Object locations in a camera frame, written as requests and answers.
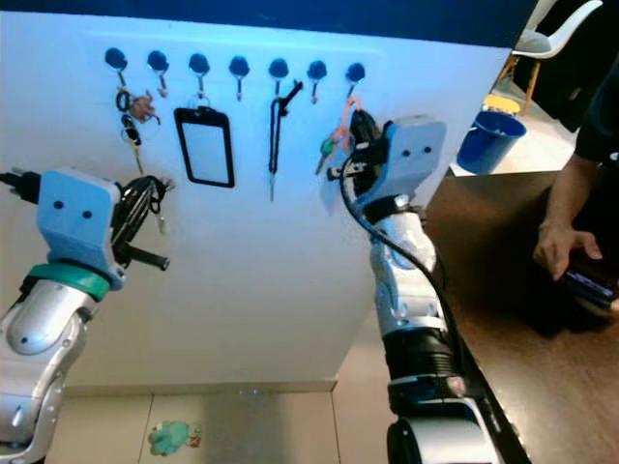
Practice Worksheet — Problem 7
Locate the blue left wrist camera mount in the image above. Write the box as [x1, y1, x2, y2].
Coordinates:
[35, 168, 129, 291]

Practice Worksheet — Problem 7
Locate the person in dark blue shirt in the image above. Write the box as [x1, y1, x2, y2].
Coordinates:
[532, 58, 619, 312]

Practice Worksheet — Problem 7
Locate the black phone in person's hands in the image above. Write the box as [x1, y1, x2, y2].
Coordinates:
[556, 253, 619, 310]

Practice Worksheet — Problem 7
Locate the white hook rail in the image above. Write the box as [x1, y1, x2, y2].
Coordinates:
[86, 32, 384, 88]

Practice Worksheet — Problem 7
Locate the green crumpled cloth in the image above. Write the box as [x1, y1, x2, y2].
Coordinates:
[149, 420, 203, 458]

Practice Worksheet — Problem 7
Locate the white shell chair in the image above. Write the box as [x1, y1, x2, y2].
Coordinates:
[501, 0, 606, 115]

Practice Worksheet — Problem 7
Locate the key bunch with brown charm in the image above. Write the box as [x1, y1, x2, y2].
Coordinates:
[114, 87, 159, 176]

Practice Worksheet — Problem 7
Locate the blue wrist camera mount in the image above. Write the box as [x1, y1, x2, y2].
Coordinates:
[35, 168, 129, 291]
[377, 115, 448, 200]

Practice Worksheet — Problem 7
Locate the black badge holder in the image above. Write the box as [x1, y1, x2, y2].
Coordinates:
[173, 97, 237, 189]

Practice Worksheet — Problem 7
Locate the black strap with key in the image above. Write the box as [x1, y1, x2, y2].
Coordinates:
[268, 81, 305, 203]

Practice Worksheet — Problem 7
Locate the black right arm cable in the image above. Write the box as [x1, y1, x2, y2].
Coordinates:
[339, 159, 467, 370]

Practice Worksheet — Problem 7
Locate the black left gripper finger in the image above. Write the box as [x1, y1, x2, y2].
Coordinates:
[121, 246, 171, 273]
[133, 176, 167, 236]

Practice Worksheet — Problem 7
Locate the blue bucket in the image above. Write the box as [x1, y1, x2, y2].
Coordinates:
[456, 108, 529, 176]

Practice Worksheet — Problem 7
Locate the blue headed wall hook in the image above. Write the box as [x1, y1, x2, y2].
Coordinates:
[228, 56, 251, 102]
[268, 58, 290, 98]
[307, 61, 329, 104]
[147, 50, 170, 99]
[189, 53, 212, 101]
[104, 47, 130, 90]
[345, 63, 368, 100]

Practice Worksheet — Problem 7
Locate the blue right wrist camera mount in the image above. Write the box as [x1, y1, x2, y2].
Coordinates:
[377, 115, 448, 200]

